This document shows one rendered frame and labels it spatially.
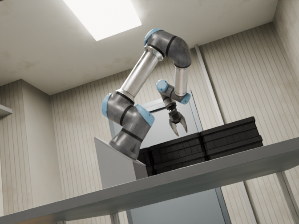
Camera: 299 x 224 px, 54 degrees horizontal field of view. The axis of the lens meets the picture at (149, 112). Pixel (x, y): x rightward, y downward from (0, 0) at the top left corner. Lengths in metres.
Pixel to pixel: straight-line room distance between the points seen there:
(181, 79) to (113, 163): 0.63
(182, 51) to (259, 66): 3.17
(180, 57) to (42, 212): 0.93
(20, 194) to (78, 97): 1.75
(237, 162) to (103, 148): 0.59
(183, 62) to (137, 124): 0.41
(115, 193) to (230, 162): 0.43
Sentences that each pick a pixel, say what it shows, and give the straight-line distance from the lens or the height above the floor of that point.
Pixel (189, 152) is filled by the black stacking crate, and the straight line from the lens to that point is 1.63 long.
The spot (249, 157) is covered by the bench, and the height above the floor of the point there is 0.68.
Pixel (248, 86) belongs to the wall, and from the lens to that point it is 4.47.
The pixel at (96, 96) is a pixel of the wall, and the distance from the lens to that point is 4.85.
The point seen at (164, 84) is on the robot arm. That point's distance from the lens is 1.82.
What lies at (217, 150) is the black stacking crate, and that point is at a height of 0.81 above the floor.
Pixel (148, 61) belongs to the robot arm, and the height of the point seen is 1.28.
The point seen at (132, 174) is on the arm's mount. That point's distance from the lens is 1.26.
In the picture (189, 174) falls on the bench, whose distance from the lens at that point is 1.07.
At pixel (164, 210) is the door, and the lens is 4.20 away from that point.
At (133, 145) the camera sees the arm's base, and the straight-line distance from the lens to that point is 1.35.
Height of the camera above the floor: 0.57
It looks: 19 degrees up
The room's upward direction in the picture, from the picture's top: 14 degrees counter-clockwise
